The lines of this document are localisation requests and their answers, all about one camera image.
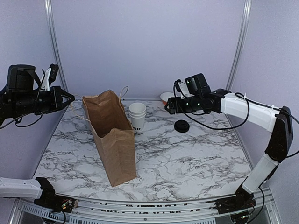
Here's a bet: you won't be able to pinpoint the orange white bowl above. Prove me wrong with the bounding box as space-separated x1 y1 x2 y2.
160 92 174 105

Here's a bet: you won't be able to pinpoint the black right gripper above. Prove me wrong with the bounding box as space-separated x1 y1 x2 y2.
164 95 202 115

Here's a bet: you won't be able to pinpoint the corner aluminium post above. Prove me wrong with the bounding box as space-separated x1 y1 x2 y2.
225 0 252 90
44 0 68 91

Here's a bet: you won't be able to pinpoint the front aluminium rail frame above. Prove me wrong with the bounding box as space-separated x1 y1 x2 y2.
8 188 282 224

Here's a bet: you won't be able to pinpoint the left corner aluminium post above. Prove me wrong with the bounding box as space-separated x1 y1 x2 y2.
44 0 68 91

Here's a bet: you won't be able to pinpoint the brown paper bag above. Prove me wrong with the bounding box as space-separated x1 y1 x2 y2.
82 90 137 187

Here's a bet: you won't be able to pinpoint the white paper cups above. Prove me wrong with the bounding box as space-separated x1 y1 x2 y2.
129 102 147 132

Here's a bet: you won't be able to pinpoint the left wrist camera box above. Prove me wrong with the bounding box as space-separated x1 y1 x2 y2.
41 64 59 91

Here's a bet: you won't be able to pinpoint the black coffee cup lid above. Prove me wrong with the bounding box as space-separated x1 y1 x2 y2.
174 119 190 133

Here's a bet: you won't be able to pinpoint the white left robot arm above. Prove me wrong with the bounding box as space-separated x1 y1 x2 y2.
0 64 75 208

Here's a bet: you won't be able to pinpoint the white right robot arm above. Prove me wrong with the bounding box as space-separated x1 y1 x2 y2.
165 88 293 209

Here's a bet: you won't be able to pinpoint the right corner aluminium post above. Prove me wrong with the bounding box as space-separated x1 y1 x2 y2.
225 0 252 90

